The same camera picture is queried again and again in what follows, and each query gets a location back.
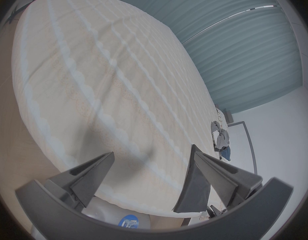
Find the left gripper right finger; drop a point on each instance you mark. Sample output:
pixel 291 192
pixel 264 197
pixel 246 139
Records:
pixel 226 181

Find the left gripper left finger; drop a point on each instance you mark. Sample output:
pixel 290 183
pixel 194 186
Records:
pixel 79 186

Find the black T-shirt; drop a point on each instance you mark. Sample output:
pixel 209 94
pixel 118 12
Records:
pixel 194 189

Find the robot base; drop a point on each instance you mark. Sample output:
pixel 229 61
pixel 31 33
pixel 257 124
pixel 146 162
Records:
pixel 106 214

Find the dark blue garment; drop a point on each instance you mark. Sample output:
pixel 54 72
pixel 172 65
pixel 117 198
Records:
pixel 225 154

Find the black garment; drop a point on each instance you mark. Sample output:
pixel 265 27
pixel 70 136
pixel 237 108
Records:
pixel 217 147

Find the light grey garment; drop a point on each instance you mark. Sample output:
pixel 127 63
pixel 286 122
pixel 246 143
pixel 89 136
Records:
pixel 222 137

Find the white garment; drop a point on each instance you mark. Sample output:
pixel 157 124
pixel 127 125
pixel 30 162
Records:
pixel 215 135

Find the white printed pillow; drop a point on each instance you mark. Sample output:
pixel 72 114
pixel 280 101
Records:
pixel 221 117

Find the grey bedside table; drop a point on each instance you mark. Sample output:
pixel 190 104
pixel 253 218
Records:
pixel 229 115

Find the bed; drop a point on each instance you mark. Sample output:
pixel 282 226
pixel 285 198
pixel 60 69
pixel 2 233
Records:
pixel 106 84

